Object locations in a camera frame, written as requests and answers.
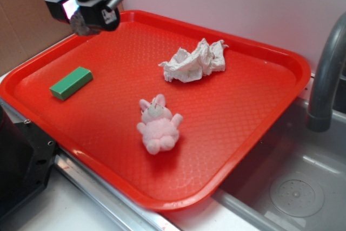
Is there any brown rock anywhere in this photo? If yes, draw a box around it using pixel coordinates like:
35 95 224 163
70 10 100 36

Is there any brown cardboard panel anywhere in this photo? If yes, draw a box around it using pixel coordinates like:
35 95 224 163
0 0 125 76

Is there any green rectangular block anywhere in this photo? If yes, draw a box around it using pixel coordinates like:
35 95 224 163
50 67 94 101

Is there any crumpled white paper towel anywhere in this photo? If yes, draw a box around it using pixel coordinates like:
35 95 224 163
159 39 229 83

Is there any red plastic tray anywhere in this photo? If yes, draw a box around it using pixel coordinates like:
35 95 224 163
1 11 310 212

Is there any pink plush bunny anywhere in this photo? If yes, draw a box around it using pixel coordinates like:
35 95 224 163
137 94 183 155

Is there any grey sink faucet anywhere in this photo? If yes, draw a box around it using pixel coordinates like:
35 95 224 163
306 14 345 132

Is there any grey sink basin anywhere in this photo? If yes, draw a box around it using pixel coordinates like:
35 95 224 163
213 99 345 230

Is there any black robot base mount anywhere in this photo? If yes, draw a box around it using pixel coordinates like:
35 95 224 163
1 108 57 220

